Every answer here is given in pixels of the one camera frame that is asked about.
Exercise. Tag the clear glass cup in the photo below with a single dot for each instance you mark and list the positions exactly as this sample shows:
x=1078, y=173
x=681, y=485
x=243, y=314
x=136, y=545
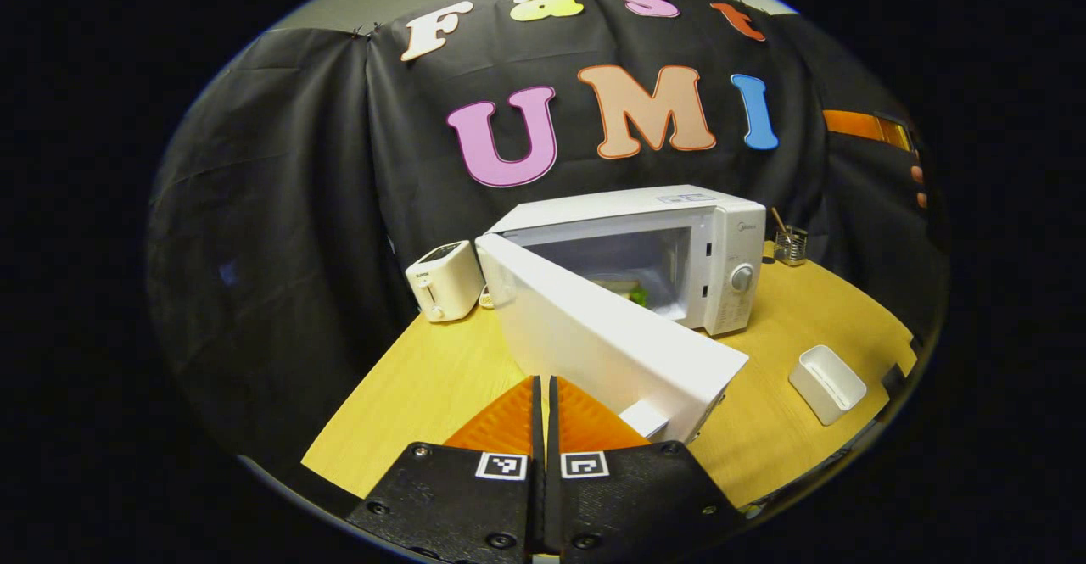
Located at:
x=792, y=248

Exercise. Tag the black backdrop cloth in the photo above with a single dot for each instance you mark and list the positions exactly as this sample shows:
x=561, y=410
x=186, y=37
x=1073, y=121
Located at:
x=271, y=208

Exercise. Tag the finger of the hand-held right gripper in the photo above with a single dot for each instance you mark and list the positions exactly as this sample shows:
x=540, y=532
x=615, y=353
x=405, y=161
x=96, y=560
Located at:
x=857, y=125

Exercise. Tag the white microwave oven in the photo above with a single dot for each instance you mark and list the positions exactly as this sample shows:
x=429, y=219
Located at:
x=594, y=335

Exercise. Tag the white toaster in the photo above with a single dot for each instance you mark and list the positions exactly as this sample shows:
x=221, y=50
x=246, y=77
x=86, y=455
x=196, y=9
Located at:
x=445, y=280

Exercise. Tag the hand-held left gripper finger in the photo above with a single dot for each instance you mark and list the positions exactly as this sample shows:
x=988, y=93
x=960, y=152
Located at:
x=537, y=505
x=553, y=505

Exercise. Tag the lettuce bread sandwich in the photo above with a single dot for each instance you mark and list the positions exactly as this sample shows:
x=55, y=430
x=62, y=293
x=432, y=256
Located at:
x=632, y=293

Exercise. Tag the white rectangular tray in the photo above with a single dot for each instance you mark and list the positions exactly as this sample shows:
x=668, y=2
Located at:
x=827, y=382

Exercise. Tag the small black table clamp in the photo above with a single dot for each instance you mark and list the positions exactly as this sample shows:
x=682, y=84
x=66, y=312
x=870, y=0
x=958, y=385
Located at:
x=915, y=343
x=892, y=377

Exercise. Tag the thin wooden stick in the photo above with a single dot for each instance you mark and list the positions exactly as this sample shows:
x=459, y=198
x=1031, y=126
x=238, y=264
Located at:
x=778, y=220

